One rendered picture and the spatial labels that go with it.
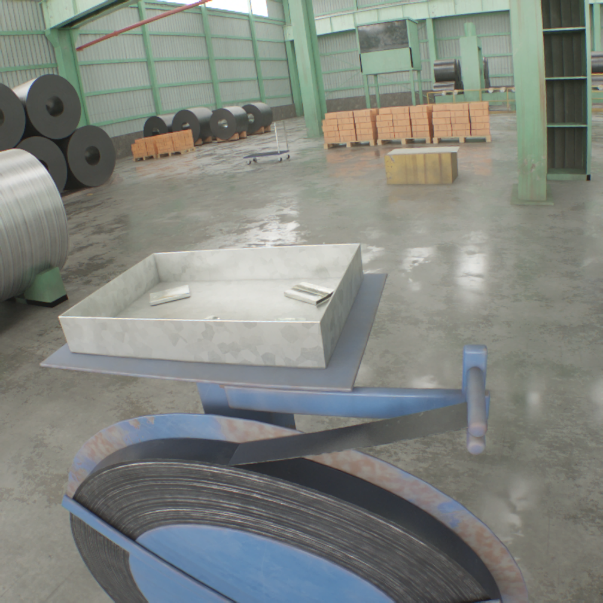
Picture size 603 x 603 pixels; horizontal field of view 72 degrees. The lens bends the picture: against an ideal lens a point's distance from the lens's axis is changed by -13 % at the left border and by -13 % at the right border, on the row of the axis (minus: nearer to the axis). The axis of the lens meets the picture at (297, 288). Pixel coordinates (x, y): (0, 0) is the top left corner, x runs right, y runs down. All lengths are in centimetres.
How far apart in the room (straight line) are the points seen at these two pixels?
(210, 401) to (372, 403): 17
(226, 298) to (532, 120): 474
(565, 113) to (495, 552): 656
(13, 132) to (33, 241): 743
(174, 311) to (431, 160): 587
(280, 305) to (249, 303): 5
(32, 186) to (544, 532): 387
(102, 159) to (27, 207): 876
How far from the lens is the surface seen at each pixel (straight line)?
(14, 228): 385
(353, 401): 43
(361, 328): 51
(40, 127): 1163
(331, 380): 43
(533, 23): 521
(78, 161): 1213
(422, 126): 1128
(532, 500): 169
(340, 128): 1184
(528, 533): 160
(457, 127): 1105
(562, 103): 697
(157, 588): 74
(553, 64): 687
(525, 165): 524
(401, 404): 43
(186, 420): 49
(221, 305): 61
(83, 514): 67
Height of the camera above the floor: 124
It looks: 22 degrees down
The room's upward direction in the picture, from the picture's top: 8 degrees counter-clockwise
